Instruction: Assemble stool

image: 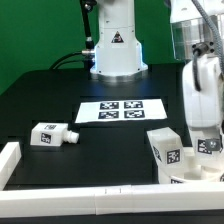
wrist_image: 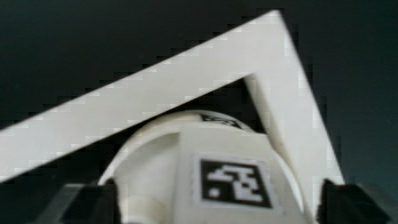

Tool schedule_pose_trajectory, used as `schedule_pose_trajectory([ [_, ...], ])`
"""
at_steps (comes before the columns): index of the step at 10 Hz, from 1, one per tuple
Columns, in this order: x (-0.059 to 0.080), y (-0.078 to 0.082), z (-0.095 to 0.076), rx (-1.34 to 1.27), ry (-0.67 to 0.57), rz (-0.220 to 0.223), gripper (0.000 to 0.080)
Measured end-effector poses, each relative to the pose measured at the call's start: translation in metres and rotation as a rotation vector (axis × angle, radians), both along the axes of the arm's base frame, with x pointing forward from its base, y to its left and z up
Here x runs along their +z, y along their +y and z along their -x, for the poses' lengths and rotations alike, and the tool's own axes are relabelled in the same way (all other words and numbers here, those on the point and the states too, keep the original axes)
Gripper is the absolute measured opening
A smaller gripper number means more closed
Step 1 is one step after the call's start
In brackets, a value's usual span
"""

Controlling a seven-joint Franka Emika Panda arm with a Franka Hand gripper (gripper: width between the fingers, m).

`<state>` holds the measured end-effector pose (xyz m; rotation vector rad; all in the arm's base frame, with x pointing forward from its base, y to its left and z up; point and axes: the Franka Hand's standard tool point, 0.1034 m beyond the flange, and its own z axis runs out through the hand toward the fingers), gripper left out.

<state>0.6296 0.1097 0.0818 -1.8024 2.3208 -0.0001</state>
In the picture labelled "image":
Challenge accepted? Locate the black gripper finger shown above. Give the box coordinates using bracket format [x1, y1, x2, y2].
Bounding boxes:
[205, 138, 221, 151]

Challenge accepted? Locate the grey braided camera cable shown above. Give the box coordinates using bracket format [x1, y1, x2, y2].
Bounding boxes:
[190, 0, 224, 93]

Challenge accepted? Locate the white round stool seat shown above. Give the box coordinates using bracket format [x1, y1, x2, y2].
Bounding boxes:
[158, 147, 224, 184]

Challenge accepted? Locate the white marker paper sheet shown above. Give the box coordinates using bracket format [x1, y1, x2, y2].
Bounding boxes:
[75, 99, 167, 123]

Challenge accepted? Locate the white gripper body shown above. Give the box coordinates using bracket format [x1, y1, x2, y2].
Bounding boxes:
[182, 56, 223, 129]

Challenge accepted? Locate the white left barrier wall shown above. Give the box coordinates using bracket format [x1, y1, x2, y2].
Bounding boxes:
[0, 142, 21, 191]

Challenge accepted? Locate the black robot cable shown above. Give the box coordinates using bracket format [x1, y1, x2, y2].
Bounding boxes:
[49, 0, 98, 70]

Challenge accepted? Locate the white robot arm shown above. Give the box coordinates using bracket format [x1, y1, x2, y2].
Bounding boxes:
[91, 0, 224, 152]

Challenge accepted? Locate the white barrier wall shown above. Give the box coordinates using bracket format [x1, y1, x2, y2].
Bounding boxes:
[0, 142, 21, 191]
[0, 182, 224, 218]

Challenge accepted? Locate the white front barrier wall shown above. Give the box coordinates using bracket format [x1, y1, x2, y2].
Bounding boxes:
[0, 182, 224, 218]

